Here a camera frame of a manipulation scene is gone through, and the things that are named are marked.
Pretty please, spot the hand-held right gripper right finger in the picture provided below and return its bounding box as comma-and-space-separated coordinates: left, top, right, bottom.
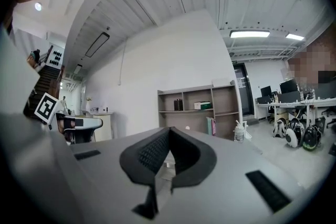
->
169, 127, 217, 195

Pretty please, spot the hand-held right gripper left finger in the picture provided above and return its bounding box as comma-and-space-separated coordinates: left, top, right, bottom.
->
119, 127, 172, 220

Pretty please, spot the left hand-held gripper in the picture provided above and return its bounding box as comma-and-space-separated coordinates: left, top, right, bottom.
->
34, 92, 103, 144

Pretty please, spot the green white pack of tissues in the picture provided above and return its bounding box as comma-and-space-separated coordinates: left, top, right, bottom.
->
194, 101, 212, 111

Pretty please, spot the wooden shelf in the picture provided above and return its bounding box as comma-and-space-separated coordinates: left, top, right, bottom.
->
157, 80, 241, 140

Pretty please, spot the dark staircase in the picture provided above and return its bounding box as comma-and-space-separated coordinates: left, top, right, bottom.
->
28, 65, 63, 103

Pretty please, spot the pink green book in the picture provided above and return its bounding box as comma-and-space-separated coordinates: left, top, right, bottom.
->
205, 116, 217, 137

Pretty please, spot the clear pump bottle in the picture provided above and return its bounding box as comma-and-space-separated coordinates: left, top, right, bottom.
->
233, 120, 249, 144

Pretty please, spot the white counter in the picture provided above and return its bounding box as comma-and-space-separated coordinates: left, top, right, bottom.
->
88, 111, 116, 141

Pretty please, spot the black door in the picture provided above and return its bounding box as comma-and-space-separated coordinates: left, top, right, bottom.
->
233, 62, 256, 118

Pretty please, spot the small white black helmet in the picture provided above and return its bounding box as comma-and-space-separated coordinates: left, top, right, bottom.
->
272, 118, 287, 138

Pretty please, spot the black framed hanging light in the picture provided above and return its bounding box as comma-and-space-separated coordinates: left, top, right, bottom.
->
84, 31, 111, 58

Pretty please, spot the small black monitor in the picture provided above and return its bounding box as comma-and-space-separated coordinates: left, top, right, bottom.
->
260, 85, 272, 98

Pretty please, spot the black green helmet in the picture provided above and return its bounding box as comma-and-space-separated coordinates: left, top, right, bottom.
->
302, 125, 322, 152

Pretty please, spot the large black monitor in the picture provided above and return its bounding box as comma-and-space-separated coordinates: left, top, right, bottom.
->
279, 79, 299, 94

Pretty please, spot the white office desk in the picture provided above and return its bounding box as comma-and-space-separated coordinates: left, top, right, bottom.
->
256, 97, 336, 125

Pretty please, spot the long ceiling light panel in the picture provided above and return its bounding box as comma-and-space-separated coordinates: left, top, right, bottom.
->
229, 29, 271, 39

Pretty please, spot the short ceiling light panel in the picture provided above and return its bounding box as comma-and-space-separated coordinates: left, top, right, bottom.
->
285, 32, 306, 41

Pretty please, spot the white wall cable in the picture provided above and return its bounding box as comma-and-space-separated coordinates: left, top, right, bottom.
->
118, 40, 128, 86

